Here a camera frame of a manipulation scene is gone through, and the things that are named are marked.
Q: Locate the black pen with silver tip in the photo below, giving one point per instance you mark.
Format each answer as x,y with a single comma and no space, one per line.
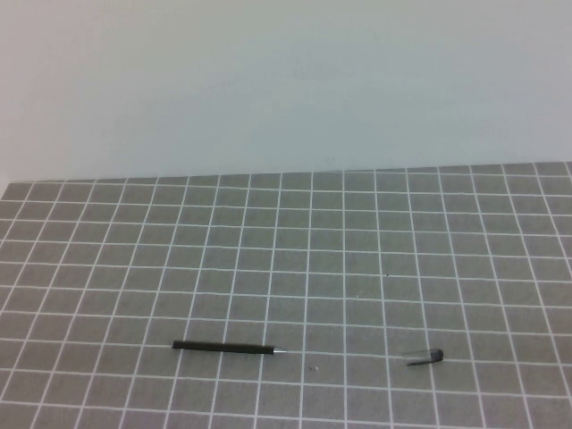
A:
223,347

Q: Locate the clear pen cap black clip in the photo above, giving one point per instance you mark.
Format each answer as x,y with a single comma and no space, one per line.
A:
431,355

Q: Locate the gray white-grid table cloth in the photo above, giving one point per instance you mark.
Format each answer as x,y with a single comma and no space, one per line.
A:
134,268

